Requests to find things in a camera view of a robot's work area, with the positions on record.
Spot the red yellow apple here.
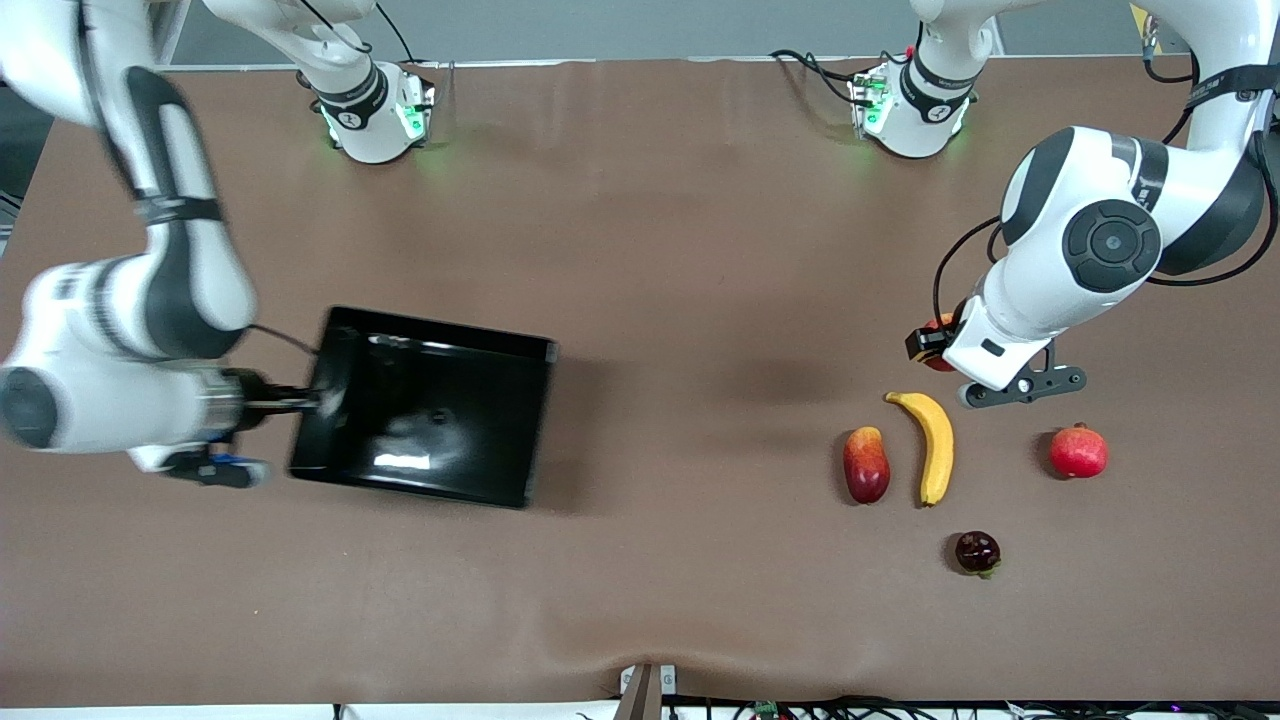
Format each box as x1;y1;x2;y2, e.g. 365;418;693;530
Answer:
922;313;963;373

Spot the yellow banana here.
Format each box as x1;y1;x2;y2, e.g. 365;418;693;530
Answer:
884;391;956;508

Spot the black plastic box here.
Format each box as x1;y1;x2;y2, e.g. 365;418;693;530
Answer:
288;305;559;510

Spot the red pomegranate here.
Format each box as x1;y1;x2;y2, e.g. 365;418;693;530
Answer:
1049;422;1110;480

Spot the red yellow mango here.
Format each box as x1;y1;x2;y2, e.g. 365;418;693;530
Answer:
842;426;892;506

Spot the dark purple mangosteen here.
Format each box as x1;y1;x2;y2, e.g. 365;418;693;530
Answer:
954;531;1003;579

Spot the brown table cover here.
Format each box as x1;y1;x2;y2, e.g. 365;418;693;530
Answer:
0;55;1280;707

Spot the metal table clamp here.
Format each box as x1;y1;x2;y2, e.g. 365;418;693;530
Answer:
618;662;679;720

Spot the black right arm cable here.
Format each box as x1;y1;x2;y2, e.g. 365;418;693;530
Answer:
248;322;321;357

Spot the black left base cable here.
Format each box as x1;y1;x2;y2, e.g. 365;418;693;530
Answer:
768;48;873;107

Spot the black base cable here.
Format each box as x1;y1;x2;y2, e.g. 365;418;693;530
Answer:
768;48;873;107
375;0;443;71

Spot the black right base cable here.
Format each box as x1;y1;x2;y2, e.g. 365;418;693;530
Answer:
375;0;443;71

